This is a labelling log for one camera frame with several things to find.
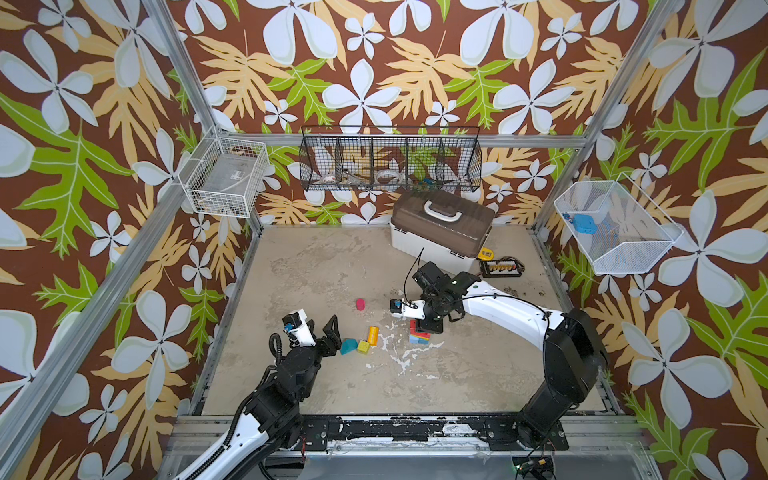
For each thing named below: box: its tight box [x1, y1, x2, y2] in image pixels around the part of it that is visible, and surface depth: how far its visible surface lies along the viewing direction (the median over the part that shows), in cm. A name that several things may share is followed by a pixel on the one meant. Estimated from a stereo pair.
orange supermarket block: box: [368, 326, 381, 347], surface depth 92 cm
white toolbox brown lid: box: [390, 188, 495, 273], surface depth 98 cm
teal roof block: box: [340, 338, 359, 355], surface depth 88 cm
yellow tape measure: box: [477, 247, 495, 261], surface depth 112 cm
